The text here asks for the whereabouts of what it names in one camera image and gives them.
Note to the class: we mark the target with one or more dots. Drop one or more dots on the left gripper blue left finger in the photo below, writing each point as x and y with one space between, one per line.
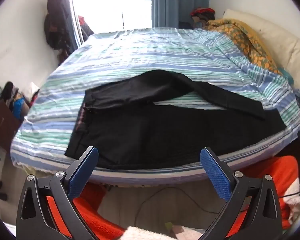
34 217

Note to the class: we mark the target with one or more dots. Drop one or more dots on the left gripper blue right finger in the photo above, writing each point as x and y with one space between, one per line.
262 219

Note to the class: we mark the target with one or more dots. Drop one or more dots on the black pants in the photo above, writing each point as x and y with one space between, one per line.
163 119

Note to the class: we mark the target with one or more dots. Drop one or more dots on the red fuzzy garment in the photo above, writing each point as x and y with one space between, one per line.
283 170

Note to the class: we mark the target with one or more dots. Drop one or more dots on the striped blue green bedsheet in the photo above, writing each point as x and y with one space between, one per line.
41 141

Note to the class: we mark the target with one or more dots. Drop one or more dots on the brown board left side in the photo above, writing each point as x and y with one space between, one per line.
9 126

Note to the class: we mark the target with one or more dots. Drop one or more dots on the blue clutter pile left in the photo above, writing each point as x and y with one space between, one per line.
15 101

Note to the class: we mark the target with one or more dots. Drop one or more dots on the cream pillow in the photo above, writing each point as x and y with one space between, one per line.
284 46

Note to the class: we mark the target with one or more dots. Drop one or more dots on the orange floral blanket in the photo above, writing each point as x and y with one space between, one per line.
247 41

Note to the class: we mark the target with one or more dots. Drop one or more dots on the dark hanging jacket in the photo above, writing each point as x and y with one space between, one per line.
56 30

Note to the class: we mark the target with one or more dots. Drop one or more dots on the red black item by curtain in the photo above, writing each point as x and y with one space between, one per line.
201 16

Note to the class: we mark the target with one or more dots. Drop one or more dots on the blue grey curtain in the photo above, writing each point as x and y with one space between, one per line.
169 13

